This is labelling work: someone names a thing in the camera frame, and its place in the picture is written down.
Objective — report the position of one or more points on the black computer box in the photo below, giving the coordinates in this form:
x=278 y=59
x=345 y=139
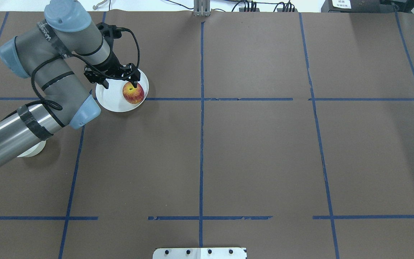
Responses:
x=356 y=6

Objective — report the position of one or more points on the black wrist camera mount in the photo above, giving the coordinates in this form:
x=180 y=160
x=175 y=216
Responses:
x=109 y=32

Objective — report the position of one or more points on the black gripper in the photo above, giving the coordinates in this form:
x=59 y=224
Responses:
x=111 y=67

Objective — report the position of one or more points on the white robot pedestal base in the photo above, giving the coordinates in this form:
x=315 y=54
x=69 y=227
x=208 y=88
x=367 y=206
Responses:
x=201 y=253

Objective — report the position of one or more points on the white bowl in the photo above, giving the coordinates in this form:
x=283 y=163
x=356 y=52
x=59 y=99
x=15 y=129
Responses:
x=33 y=151

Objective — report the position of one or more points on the aluminium frame post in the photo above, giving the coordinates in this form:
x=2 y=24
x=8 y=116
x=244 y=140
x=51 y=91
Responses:
x=201 y=8

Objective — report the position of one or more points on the white round plate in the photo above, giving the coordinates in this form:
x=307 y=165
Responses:
x=113 y=99

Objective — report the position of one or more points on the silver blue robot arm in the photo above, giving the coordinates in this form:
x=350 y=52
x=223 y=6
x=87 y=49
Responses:
x=66 y=31

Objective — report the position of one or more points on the red yellow apple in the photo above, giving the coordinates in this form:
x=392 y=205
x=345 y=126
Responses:
x=133 y=94

